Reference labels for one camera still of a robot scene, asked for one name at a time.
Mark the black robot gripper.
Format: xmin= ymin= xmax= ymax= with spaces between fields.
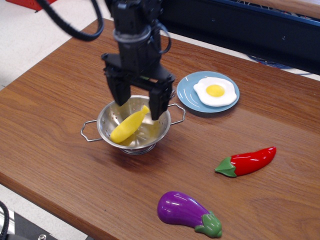
xmin=101 ymin=31 xmax=175 ymax=121

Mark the yellow toy banana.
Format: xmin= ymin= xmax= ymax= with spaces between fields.
xmin=110 ymin=105 xmax=150 ymax=144

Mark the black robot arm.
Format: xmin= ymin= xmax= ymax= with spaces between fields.
xmin=101 ymin=0 xmax=175 ymax=120

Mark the light blue plate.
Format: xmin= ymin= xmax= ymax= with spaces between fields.
xmin=176 ymin=71 xmax=240 ymax=113

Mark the toy fried egg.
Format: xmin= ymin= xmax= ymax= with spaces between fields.
xmin=193 ymin=77 xmax=237 ymax=107

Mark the red toy chili pepper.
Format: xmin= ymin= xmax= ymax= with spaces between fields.
xmin=214 ymin=146 xmax=277 ymax=178

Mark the purple toy eggplant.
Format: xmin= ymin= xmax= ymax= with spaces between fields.
xmin=157 ymin=191 xmax=222 ymax=238

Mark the red box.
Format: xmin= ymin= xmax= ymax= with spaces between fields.
xmin=6 ymin=0 xmax=43 ymax=11

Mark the steel colander with handles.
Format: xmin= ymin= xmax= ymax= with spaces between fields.
xmin=80 ymin=95 xmax=186 ymax=155

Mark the black braided cable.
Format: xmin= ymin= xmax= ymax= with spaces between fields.
xmin=0 ymin=0 xmax=105 ymax=240

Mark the black metal frame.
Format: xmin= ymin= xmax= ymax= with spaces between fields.
xmin=160 ymin=0 xmax=320 ymax=75

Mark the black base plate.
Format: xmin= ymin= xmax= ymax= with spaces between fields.
xmin=6 ymin=211 xmax=57 ymax=240

